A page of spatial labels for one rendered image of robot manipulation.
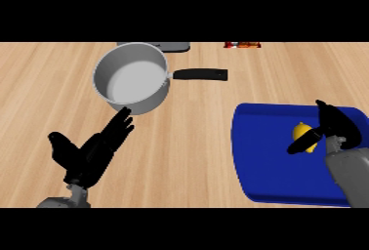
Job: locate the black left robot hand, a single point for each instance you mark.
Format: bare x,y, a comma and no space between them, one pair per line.
93,153

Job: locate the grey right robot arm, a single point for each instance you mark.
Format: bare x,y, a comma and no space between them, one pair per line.
350,174

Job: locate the red and orange package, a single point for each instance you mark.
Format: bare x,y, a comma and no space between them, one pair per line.
242,45

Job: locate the grey flat appliance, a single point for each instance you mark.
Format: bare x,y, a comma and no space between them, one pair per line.
170,46

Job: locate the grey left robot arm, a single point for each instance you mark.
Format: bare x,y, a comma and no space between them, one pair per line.
66,199

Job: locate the yellow lemon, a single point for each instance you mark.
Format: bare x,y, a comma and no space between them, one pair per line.
301,132

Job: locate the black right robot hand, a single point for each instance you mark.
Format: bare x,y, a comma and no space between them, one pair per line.
337,125

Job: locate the blue tray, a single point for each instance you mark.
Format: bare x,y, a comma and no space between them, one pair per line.
273,159

